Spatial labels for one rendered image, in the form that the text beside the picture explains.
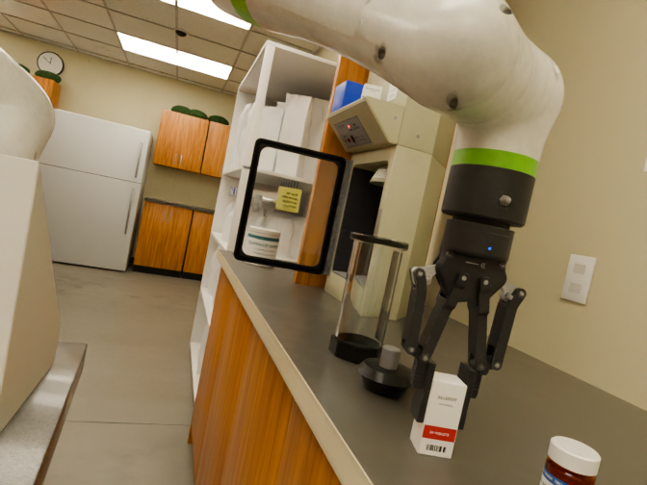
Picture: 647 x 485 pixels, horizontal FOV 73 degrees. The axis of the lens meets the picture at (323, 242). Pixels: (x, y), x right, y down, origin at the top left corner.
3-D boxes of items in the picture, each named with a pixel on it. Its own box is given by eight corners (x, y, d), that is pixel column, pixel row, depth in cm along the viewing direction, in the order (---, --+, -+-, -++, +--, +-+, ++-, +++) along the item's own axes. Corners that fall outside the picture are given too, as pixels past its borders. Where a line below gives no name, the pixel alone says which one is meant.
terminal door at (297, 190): (323, 275, 147) (348, 158, 145) (232, 259, 141) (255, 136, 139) (323, 275, 148) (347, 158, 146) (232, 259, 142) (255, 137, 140)
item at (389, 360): (395, 378, 74) (402, 341, 73) (424, 403, 65) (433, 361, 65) (345, 374, 71) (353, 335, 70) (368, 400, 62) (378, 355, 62)
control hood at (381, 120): (351, 153, 147) (357, 123, 146) (397, 144, 116) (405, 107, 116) (320, 144, 143) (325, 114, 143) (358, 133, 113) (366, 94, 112)
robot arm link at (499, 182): (472, 159, 44) (557, 178, 45) (435, 169, 56) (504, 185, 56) (459, 217, 44) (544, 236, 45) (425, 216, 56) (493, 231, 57)
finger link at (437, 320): (473, 276, 49) (461, 270, 48) (429, 367, 49) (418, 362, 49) (459, 271, 52) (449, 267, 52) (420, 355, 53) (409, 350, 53)
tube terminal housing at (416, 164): (388, 299, 158) (434, 86, 153) (438, 326, 127) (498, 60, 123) (323, 290, 149) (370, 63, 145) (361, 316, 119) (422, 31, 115)
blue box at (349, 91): (358, 122, 144) (363, 95, 144) (371, 117, 135) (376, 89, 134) (329, 114, 141) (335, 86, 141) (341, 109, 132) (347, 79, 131)
